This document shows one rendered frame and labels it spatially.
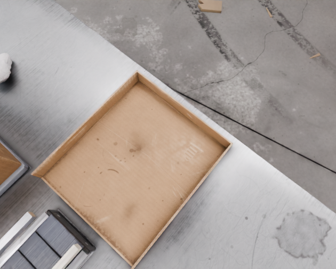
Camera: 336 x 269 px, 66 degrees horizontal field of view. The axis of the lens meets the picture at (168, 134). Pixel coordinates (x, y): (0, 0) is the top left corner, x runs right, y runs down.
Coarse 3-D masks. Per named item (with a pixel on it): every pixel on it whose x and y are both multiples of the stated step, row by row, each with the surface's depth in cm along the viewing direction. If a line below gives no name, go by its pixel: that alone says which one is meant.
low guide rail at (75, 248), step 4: (76, 244) 42; (72, 248) 41; (76, 248) 41; (80, 248) 42; (68, 252) 41; (72, 252) 41; (76, 252) 41; (64, 256) 40; (68, 256) 40; (72, 256) 40; (60, 260) 40; (64, 260) 40; (68, 260) 40; (56, 264) 40; (60, 264) 40; (64, 264) 40; (52, 268) 40; (56, 268) 40; (60, 268) 40; (64, 268) 42
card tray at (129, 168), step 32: (128, 96) 58; (160, 96) 58; (96, 128) 56; (128, 128) 56; (160, 128) 56; (192, 128) 56; (64, 160) 53; (96, 160) 54; (128, 160) 54; (160, 160) 54; (192, 160) 54; (64, 192) 51; (96, 192) 51; (128, 192) 52; (160, 192) 52; (192, 192) 48; (96, 224) 50; (128, 224) 50; (160, 224) 50; (128, 256) 48
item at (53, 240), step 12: (48, 228) 45; (60, 228) 45; (36, 240) 44; (48, 240) 44; (60, 240) 44; (72, 240) 44; (24, 252) 44; (36, 252) 44; (48, 252) 44; (60, 252) 44; (12, 264) 43; (24, 264) 43; (36, 264) 43; (48, 264) 43
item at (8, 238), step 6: (24, 216) 38; (30, 216) 38; (18, 222) 38; (24, 222) 38; (30, 222) 38; (12, 228) 37; (18, 228) 37; (24, 228) 38; (6, 234) 37; (12, 234) 37; (18, 234) 38; (0, 240) 37; (6, 240) 37; (12, 240) 38; (0, 246) 36; (6, 246) 37; (0, 252) 37
